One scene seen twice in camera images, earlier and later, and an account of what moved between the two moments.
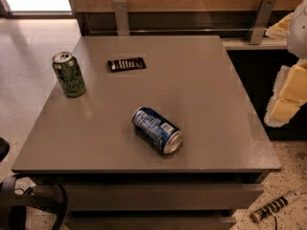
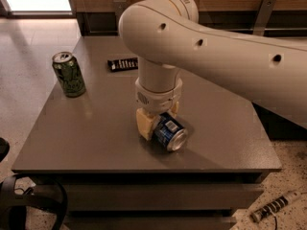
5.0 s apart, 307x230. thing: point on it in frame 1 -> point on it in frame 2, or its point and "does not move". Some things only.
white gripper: [298, 33] -> [158, 99]
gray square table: [112, 179] does not move
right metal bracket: [262, 21] does not move
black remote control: [133, 63] does not move
